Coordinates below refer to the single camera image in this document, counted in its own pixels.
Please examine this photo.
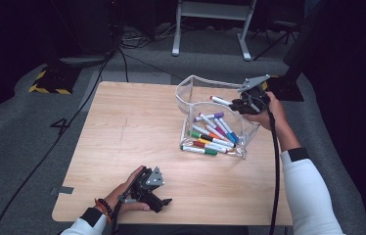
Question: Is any grey flat stand base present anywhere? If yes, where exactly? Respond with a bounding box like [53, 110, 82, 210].
[58, 53, 114, 69]

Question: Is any yellow cap marker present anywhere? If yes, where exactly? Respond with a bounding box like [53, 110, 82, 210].
[197, 138, 234, 153]

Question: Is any white metal stand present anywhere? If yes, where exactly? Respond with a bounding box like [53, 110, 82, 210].
[170, 0, 257, 62]

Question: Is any grey tape strip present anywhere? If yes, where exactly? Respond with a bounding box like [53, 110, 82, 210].
[50, 185, 75, 196]

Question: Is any dark blue cap marker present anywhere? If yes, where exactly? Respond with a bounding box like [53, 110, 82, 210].
[218, 117, 240, 143]

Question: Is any bundle of floor cables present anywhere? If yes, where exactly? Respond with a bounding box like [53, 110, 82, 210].
[118, 23, 179, 50]

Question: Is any purple cap marker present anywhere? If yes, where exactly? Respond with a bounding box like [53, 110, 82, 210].
[193, 112, 225, 122]

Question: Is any right hand-held gripper cable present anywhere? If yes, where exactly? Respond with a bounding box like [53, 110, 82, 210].
[241, 92, 282, 235]

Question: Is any light blue cap marker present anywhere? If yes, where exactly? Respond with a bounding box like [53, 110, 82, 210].
[212, 117, 237, 144]

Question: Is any person's left hand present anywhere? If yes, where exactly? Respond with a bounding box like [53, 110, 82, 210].
[104, 164, 151, 215]

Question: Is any orange cord bracelet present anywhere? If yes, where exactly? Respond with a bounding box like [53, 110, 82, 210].
[94, 200, 111, 223]

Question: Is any person's right hand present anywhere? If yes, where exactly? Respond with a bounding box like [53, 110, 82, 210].
[252, 91, 289, 131]

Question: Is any hand-held gripper cable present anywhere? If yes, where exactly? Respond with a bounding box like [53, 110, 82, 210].
[241, 92, 282, 235]
[110, 195, 137, 235]

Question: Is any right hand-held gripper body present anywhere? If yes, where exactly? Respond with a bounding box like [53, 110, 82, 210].
[238, 73, 272, 116]

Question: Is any black tripod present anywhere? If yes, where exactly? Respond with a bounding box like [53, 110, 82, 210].
[249, 19, 299, 62]

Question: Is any black cap marker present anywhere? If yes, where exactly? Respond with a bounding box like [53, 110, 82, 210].
[200, 134, 236, 149]

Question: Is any orange cap marker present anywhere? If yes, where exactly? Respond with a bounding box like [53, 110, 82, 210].
[192, 124, 221, 140]

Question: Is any light green cap marker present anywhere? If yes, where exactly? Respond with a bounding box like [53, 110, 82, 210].
[187, 130, 205, 140]

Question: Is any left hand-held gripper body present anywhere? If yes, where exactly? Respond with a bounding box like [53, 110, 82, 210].
[130, 166, 165, 205]

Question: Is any long black floor cable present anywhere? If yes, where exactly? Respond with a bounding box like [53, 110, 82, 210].
[0, 48, 121, 235]

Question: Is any black bead bracelet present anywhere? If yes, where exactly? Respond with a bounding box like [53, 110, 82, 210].
[97, 198, 114, 220]

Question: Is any left hand-held gripper cable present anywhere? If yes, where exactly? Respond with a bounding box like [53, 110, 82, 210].
[110, 195, 137, 235]

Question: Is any brown red cap marker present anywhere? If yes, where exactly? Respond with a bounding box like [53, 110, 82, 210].
[191, 140, 229, 155]

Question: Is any clear plastic zip pouch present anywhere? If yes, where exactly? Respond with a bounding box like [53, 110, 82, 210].
[174, 74, 270, 161]

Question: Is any dark green cap marker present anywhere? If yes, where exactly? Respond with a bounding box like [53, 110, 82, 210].
[179, 145, 219, 157]

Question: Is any magenta cap marker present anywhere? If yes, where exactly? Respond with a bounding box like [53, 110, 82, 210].
[198, 112, 228, 135]

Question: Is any black yellow striped floor plate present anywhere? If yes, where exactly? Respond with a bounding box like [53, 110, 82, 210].
[262, 73, 305, 102]
[28, 66, 82, 96]

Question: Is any thin black floor cable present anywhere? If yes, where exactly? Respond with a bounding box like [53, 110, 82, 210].
[117, 47, 130, 83]
[123, 52, 190, 84]

